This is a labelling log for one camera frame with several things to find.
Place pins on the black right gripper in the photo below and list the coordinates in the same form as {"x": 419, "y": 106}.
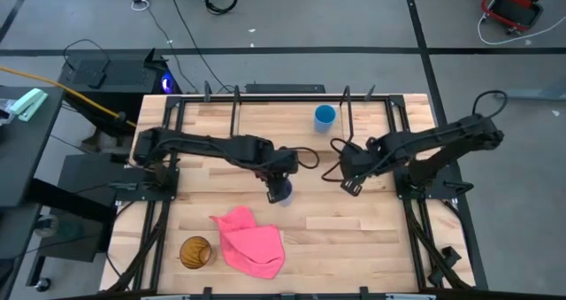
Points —
{"x": 356, "y": 163}

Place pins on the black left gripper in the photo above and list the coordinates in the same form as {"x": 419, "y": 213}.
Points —
{"x": 283, "y": 165}

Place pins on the lavender plastic cup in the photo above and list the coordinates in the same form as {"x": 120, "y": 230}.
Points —
{"x": 288, "y": 199}

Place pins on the blue plastic cup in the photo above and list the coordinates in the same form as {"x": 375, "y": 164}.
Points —
{"x": 325, "y": 118}

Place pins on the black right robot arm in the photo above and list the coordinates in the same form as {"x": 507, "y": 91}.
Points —
{"x": 442, "y": 136}

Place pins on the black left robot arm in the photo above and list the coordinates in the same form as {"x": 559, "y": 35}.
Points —
{"x": 199, "y": 145}

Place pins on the pink knitted cloth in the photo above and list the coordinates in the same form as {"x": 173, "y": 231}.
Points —
{"x": 252, "y": 247}

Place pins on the black power strip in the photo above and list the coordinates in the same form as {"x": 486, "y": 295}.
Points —
{"x": 283, "y": 88}

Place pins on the black base cart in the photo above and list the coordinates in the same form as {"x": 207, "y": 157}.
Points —
{"x": 88, "y": 180}

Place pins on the black computer tower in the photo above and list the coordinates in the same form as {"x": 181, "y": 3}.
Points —
{"x": 115, "y": 74}

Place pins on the red and black case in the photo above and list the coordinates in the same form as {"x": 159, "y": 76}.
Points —
{"x": 513, "y": 8}

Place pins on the black side table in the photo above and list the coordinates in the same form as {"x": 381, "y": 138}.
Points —
{"x": 26, "y": 158}

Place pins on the mint green stapler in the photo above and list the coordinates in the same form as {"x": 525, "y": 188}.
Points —
{"x": 28, "y": 103}

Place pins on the black metal shelf frame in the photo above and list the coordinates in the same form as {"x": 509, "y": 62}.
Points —
{"x": 234, "y": 114}

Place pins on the black table frame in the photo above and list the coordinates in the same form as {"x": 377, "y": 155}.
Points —
{"x": 287, "y": 98}

